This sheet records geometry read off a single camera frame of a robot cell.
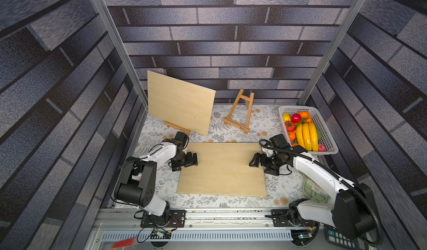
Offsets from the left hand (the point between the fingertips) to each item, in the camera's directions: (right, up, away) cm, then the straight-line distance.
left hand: (192, 164), depth 89 cm
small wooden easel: (-10, +19, +12) cm, 24 cm away
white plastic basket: (+77, +13, +4) cm, 78 cm away
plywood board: (+17, -2, +1) cm, 18 cm away
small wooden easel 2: (+22, +25, +17) cm, 37 cm away
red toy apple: (+63, +26, +11) cm, 69 cm away
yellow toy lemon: (+58, +26, +14) cm, 65 cm away
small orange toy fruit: (+58, +15, +6) cm, 60 cm away
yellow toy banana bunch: (+65, +15, +3) cm, 67 cm away
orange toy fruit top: (+70, +27, +13) cm, 76 cm away
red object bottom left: (-26, -28, -20) cm, 43 cm away
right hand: (+33, +1, -6) cm, 34 cm away
